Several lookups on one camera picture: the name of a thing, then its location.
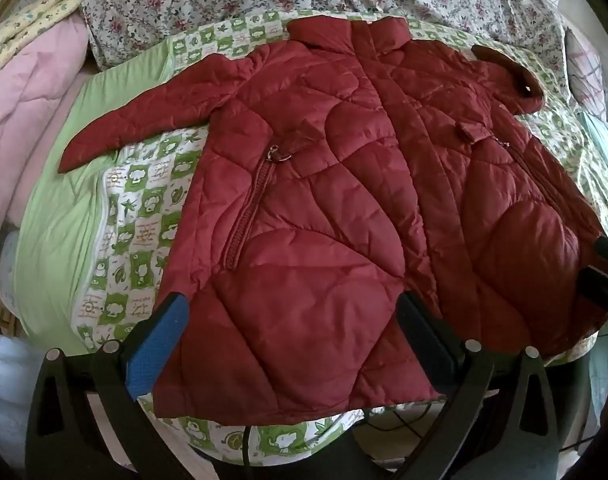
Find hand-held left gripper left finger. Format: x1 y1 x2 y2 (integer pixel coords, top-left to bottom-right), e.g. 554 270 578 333
26 291 191 480

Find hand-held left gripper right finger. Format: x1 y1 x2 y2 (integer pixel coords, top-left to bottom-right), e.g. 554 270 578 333
395 291 568 480

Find red quilted jacket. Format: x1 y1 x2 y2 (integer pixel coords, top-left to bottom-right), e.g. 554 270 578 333
59 16 608 406

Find yellow floral cloth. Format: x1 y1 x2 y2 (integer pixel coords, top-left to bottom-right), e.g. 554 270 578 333
0 0 97 78

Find light teal cloth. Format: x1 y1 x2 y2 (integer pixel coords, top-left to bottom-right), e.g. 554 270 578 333
578 110 608 211

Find white fluffy cloth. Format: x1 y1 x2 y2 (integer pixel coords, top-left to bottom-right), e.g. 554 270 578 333
0 330 50 461

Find black cable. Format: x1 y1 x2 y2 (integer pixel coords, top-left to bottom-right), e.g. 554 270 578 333
240 411 255 467

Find green checkered blanket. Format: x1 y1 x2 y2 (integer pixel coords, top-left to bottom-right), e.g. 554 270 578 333
11 10 608 463

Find pink quilt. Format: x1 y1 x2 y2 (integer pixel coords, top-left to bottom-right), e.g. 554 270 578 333
0 12 92 261

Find pink striped pillow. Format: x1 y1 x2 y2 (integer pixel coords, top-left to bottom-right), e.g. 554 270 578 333
564 25 607 116

